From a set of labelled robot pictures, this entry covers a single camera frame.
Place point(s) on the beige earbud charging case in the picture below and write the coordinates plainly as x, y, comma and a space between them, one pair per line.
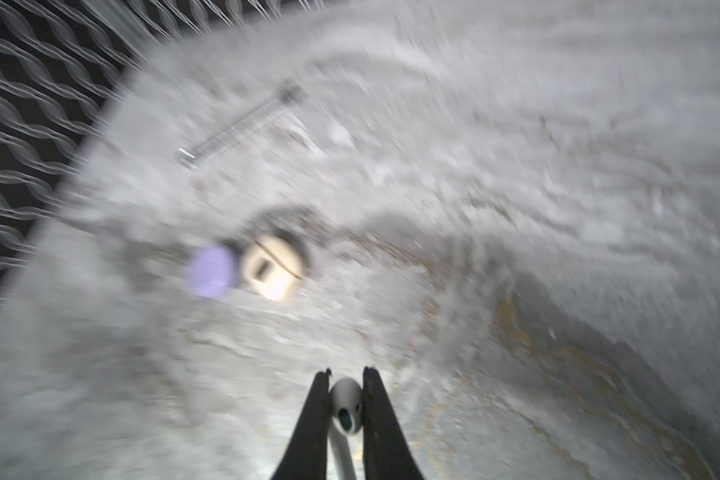
273, 267

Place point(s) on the silver wrench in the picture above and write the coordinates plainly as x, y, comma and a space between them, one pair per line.
251, 118

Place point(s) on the purple earbud case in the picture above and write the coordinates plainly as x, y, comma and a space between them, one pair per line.
213, 270

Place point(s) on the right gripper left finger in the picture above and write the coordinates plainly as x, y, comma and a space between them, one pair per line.
306, 454

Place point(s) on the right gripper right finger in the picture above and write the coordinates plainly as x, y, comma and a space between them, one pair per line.
386, 454

